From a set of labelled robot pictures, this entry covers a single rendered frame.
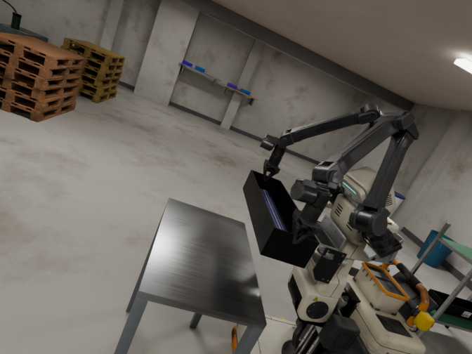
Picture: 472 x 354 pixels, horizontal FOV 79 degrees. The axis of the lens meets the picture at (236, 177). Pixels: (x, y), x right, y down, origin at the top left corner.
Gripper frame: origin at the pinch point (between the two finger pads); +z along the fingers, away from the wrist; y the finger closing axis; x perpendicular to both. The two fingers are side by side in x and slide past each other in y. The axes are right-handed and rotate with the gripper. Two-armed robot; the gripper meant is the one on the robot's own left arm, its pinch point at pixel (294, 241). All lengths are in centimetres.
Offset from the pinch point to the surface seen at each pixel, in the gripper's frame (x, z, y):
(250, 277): -0.3, 30.1, -16.0
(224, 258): -11.6, 30.1, -24.2
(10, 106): -259, 103, -315
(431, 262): 415, 96, -299
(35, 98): -234, 82, -316
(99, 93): -228, 88, -530
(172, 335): -11, 110, -52
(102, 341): -48, 110, -38
